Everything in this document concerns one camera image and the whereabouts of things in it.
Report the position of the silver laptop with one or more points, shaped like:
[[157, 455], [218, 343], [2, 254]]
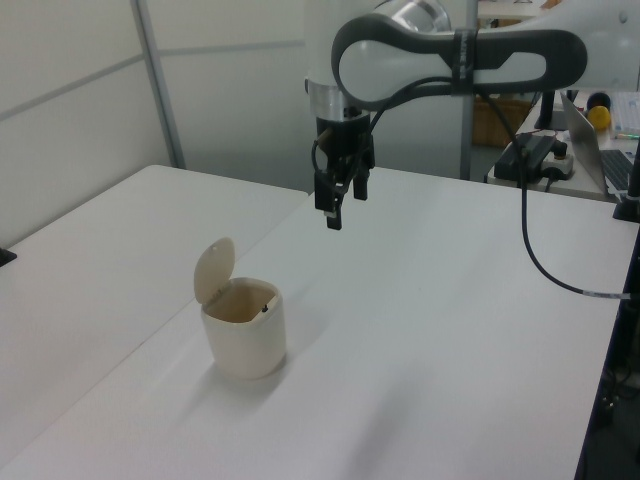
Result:
[[582, 135]]

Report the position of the brown cardboard box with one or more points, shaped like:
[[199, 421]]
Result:
[[492, 131]]

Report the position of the small white lidded bin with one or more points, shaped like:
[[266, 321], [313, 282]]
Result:
[[250, 345]]

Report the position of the grey partition post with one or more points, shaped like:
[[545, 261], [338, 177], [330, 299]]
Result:
[[160, 90], [467, 150]]

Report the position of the white background desk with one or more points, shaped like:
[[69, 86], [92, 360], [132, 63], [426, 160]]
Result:
[[575, 189]]

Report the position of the grey emergency stop button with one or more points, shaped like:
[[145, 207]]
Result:
[[560, 162]]

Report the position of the black monitor stand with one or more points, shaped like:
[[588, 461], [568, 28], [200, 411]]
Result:
[[549, 110]]

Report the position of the black pole with clamp base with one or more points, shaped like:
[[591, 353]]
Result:
[[634, 175]]

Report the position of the black table side frame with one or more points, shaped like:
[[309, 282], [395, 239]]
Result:
[[627, 340]]

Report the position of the yellow round object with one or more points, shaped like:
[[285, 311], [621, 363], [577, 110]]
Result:
[[599, 119]]

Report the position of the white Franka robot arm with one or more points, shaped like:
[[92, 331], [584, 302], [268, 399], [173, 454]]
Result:
[[500, 57]]

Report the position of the black power supply box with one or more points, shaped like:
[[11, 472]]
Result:
[[535, 146]]

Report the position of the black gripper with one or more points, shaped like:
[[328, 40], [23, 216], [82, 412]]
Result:
[[345, 137]]

